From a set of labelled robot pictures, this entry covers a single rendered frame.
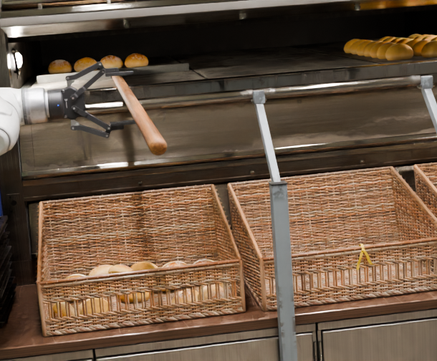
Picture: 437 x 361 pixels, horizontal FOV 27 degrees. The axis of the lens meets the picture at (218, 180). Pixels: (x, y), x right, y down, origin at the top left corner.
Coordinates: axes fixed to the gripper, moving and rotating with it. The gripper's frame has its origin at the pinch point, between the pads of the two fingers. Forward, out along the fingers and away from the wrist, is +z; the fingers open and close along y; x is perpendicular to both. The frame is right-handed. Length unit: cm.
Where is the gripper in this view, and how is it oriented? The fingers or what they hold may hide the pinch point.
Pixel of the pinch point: (129, 97)
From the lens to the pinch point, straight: 228.5
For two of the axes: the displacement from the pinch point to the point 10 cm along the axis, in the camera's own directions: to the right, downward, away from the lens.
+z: 9.9, -1.0, 1.3
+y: 0.7, 9.8, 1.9
